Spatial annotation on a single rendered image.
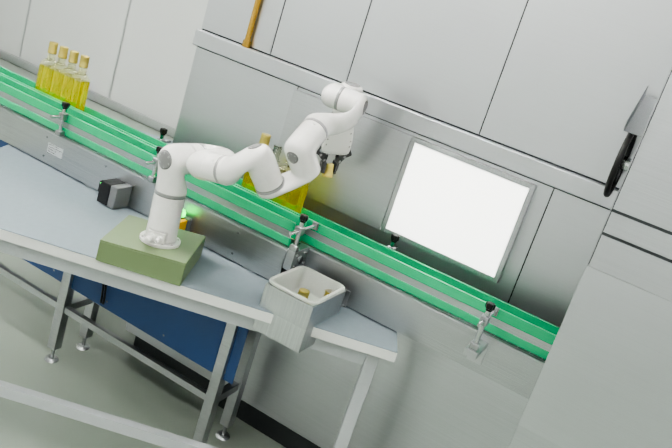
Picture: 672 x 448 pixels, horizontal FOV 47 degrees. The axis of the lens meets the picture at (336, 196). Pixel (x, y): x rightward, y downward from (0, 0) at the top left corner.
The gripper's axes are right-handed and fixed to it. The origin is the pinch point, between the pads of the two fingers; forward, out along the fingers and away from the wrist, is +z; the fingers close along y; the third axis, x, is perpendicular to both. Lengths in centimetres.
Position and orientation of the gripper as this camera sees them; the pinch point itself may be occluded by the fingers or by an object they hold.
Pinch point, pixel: (328, 166)
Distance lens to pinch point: 249.4
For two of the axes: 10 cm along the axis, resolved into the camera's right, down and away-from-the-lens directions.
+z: -2.6, 8.8, 3.9
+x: 3.8, 4.7, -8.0
